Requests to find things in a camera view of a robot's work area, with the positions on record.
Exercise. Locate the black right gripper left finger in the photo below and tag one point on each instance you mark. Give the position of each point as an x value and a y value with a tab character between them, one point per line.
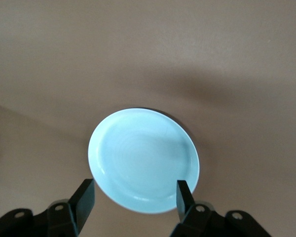
82	207

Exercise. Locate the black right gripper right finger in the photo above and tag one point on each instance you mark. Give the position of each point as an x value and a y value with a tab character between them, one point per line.
185	205

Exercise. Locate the light blue plate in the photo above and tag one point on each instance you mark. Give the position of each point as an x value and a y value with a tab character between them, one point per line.
143	158

